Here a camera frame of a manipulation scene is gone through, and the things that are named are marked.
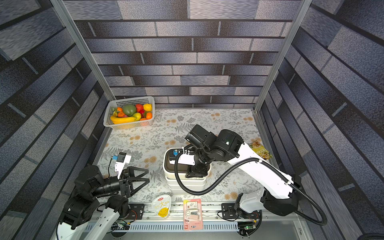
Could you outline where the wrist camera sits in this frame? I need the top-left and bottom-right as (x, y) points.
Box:
(166, 148), (196, 166)
(112, 152), (132, 180)

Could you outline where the white slotted cable duct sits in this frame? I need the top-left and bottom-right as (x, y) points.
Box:
(86, 221), (241, 233)

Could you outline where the small orange toy carrot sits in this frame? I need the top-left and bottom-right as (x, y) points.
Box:
(114, 107), (125, 118)

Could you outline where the right aluminium frame post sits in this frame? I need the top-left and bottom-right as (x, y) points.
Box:
(254, 0), (312, 114)

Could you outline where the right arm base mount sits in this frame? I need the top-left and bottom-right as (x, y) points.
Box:
(218, 203), (262, 222)

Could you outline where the black corrugated cable hose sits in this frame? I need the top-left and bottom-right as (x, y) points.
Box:
(173, 145), (328, 226)

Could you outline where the orange toy fruit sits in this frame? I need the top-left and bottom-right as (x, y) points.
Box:
(145, 112), (153, 120)

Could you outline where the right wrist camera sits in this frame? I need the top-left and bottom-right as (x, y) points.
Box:
(166, 148), (196, 166)

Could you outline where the pink stapler blister pack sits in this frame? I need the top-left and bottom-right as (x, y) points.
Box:
(183, 199), (204, 231)

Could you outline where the aluminium frame post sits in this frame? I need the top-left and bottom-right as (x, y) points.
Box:
(254, 0), (312, 114)
(50, 0), (116, 101)

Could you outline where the yellow toy pepper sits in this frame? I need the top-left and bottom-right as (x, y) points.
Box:
(143, 104), (153, 112)

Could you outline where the white yellow snack pouch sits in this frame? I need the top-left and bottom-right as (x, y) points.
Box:
(152, 195), (172, 218)

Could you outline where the aluminium front rail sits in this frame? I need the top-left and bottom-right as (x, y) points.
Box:
(65, 200), (304, 223)

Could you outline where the white plastic basket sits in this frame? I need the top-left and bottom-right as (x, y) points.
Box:
(103, 96), (156, 130)

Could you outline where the red toy fruit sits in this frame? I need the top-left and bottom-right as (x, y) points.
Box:
(135, 104), (144, 112)

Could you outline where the yellow toy banana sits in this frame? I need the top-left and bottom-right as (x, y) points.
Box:
(110, 116), (136, 125)

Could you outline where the left aluminium frame post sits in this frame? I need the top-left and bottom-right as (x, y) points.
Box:
(50, 0), (116, 101)

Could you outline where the green snack bag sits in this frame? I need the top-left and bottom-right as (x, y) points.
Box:
(249, 141), (273, 160)

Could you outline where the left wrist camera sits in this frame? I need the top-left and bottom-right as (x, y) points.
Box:
(112, 152), (132, 180)

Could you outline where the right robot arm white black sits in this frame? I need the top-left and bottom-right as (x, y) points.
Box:
(181, 125), (299, 216)

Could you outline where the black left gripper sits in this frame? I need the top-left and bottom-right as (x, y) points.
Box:
(92, 165), (150, 200)

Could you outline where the green toy apple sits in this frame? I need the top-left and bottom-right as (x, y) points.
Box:
(132, 112), (142, 121)

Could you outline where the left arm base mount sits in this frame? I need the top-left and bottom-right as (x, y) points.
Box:
(126, 203), (146, 221)

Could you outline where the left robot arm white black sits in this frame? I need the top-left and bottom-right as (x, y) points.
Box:
(54, 165), (150, 240)

